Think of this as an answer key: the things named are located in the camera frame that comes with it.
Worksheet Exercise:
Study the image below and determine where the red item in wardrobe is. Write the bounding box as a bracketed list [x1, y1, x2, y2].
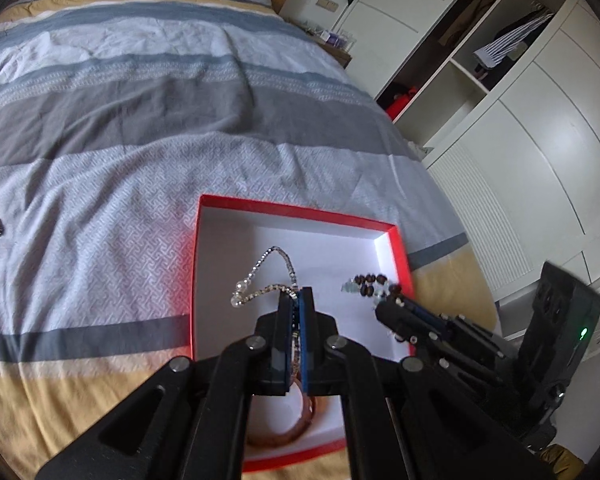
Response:
[386, 87, 418, 120]

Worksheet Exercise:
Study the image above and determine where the red jewelry box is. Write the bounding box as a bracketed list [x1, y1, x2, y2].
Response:
[188, 193, 416, 475]

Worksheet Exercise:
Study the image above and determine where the white wardrobe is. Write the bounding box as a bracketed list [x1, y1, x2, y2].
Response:
[279, 0, 600, 361]

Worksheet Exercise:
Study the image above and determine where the striped duvet cover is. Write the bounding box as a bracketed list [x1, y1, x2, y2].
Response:
[0, 0, 498, 479]

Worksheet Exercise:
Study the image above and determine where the striped hanging shirt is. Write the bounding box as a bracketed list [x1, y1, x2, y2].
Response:
[474, 12, 554, 68]

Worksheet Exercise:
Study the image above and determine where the amber bangle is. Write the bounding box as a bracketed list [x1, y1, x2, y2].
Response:
[246, 379, 315, 448]

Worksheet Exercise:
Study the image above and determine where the beaded bracelet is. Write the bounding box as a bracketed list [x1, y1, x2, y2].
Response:
[340, 272, 404, 306]

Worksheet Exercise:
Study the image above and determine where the wall switch plate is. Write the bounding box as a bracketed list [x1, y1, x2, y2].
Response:
[315, 0, 339, 13]

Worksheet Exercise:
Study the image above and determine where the wooden nightstand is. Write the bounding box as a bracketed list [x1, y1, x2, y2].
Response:
[299, 25, 352, 68]

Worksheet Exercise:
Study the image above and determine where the gold chain necklace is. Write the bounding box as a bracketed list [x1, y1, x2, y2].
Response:
[229, 245, 301, 376]

